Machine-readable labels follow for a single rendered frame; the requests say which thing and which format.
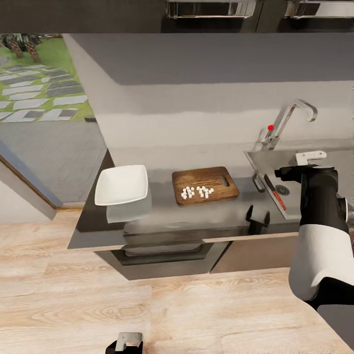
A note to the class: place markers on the bowl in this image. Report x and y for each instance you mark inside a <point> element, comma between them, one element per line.
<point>121,185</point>

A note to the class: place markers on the drop in sink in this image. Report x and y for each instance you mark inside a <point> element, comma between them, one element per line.
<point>268,160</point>

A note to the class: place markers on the parer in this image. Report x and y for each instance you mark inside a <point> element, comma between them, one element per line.
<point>275,193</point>

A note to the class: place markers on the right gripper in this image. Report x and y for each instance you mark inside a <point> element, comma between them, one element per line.
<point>290,173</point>

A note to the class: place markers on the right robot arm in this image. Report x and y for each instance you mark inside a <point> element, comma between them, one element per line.
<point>322,268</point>

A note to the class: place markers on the dishwasher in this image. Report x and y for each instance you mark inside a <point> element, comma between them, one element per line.
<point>164,261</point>

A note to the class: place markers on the cabinet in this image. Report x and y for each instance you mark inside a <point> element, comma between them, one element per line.
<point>176,16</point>

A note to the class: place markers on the cutting board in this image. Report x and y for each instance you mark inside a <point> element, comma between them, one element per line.
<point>207,178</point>

